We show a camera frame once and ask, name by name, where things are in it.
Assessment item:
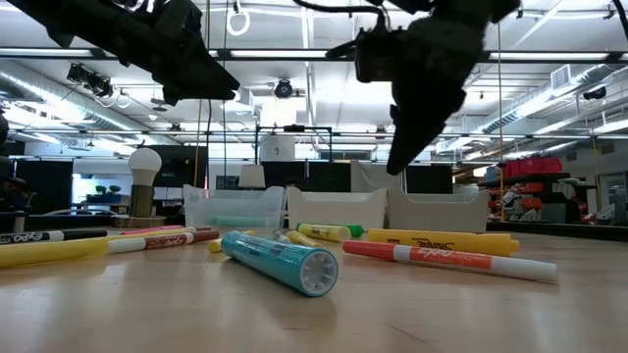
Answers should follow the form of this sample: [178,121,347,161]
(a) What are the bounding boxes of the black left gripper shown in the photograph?
[114,0,241,108]

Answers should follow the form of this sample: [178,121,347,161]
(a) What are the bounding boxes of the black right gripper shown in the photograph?
[386,13,487,177]

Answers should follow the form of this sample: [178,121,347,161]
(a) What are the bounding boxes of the large orange-yellow Sharpie highlighter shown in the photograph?
[367,227,521,258]

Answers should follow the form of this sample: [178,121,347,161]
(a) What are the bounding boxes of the orange Expo marker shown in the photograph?
[341,239,560,284]

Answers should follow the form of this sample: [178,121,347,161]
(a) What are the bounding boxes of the slim yellow marker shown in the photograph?
[105,226,201,242]

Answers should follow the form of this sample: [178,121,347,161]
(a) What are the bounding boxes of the pink highlighter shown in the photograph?
[119,225,185,236]

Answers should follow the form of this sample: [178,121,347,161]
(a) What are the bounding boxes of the red Expo marker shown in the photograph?
[106,228,222,255]

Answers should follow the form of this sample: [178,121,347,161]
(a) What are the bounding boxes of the black Expo marker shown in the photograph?
[0,227,109,245]

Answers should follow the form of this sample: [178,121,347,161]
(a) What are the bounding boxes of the thick teal marker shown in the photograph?
[220,229,340,298]

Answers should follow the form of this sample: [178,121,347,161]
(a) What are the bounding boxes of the long yellow highlighter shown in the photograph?
[0,238,110,270]

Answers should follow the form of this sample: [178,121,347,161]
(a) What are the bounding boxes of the black panel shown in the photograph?
[405,164,454,195]
[14,159,75,217]
[261,161,352,193]
[146,144,210,189]

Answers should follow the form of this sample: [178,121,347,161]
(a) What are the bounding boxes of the grey cloth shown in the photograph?
[349,160,406,194]

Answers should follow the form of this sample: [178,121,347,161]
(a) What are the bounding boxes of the pale grey plastic bin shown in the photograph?
[386,188,491,234]

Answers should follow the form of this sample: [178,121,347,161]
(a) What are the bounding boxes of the long ceiling light bar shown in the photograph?
[0,47,628,63]

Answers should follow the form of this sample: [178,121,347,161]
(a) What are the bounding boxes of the white light bulb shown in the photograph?
[128,146,164,187]

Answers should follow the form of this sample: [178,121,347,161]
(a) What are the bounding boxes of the white box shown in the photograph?
[259,134,297,163]

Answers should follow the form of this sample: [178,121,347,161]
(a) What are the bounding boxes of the dark storage shelf unit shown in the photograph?
[478,171,599,225]

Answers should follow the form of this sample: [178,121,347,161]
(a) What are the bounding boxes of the black ceiling light cluster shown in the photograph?
[66,62,115,99]

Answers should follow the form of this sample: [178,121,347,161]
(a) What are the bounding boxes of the white lampshade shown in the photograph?
[238,164,267,190]

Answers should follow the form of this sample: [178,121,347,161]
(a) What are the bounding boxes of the red storage bins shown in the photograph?
[503,156,564,179]

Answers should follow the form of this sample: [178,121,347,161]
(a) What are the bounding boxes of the translucent plastic bin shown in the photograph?
[183,183,287,229]

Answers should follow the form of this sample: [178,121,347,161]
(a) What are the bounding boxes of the white plastic bin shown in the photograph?
[286,185,389,231]

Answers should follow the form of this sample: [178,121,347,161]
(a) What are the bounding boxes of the wooden bulb base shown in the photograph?
[111,183,167,229]

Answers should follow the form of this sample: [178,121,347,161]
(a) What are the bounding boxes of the white hanging ring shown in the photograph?
[226,8,252,37]

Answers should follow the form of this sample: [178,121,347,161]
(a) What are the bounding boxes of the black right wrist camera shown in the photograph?
[355,26,408,83]

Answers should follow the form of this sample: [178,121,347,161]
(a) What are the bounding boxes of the black overhead camera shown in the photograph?
[274,77,295,100]

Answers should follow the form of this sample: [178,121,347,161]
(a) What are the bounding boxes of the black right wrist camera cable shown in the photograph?
[292,0,390,31]

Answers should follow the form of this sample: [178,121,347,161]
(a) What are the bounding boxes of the black dome camera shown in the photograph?
[582,84,608,102]

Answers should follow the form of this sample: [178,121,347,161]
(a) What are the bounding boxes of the black aluminium table frame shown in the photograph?
[0,213,628,243]

